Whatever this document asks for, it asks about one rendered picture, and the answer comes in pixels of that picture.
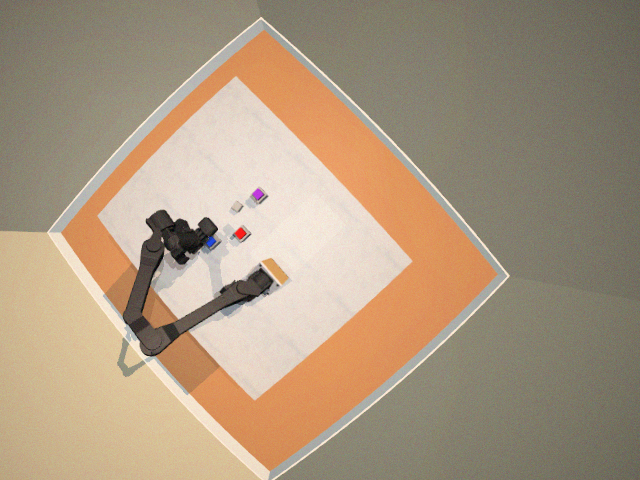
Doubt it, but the purple button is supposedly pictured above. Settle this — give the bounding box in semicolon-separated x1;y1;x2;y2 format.
250;187;269;204

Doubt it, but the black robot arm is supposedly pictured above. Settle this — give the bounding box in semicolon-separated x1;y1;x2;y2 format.
123;209;274;357

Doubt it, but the blue button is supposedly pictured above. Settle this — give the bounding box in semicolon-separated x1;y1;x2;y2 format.
205;233;222;250

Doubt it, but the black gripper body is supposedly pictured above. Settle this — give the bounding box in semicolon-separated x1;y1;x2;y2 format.
171;217;218;265

